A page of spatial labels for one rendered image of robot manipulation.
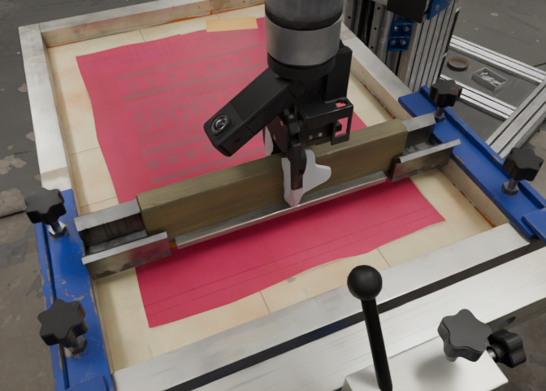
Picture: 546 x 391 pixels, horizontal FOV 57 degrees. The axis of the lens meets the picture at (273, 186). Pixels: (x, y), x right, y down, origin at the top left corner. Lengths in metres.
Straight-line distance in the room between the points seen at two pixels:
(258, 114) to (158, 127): 0.35
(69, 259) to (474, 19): 2.94
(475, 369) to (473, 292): 0.11
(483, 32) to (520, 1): 0.49
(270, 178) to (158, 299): 0.20
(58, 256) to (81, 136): 0.27
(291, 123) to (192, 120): 0.33
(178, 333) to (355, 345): 0.21
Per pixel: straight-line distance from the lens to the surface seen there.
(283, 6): 0.48
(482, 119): 2.18
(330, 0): 0.48
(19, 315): 1.89
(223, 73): 0.95
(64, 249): 0.65
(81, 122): 0.89
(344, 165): 0.66
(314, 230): 0.68
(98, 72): 1.00
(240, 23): 1.10
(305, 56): 0.50
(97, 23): 1.09
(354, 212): 0.71
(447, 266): 0.64
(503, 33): 3.22
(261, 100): 0.53
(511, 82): 2.43
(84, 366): 0.57
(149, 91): 0.93
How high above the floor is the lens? 1.49
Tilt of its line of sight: 47 degrees down
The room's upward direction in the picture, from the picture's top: straight up
